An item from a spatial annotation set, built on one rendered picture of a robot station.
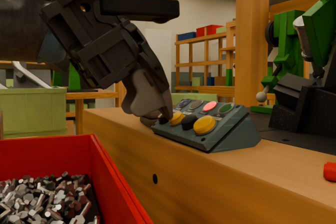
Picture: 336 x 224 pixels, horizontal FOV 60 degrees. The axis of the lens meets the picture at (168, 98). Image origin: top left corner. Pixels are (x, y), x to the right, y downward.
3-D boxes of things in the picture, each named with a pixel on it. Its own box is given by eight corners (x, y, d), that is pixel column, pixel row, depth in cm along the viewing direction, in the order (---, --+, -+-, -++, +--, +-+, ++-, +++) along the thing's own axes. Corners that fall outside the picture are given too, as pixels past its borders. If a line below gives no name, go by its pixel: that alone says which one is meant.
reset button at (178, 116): (176, 127, 42) (172, 121, 41) (168, 125, 44) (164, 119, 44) (188, 117, 43) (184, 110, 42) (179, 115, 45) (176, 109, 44)
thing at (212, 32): (242, 130, 574) (244, 14, 560) (172, 117, 783) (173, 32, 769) (260, 128, 603) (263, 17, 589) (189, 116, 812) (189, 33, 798)
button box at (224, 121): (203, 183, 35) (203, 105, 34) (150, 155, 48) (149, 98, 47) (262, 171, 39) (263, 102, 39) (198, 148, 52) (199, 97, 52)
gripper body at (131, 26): (91, 92, 41) (35, 15, 37) (137, 58, 44) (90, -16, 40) (107, 94, 34) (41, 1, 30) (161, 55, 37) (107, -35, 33)
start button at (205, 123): (205, 137, 35) (200, 129, 35) (191, 133, 38) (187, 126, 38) (220, 122, 36) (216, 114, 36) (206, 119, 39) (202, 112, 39)
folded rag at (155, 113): (183, 120, 64) (183, 106, 64) (198, 125, 57) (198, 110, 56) (139, 122, 61) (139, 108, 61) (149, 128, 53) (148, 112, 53)
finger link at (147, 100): (146, 138, 41) (109, 85, 38) (176, 113, 43) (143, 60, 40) (156, 143, 38) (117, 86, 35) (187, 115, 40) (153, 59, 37)
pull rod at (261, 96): (261, 103, 73) (261, 80, 73) (253, 102, 76) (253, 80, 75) (276, 102, 76) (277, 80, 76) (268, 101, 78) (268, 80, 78)
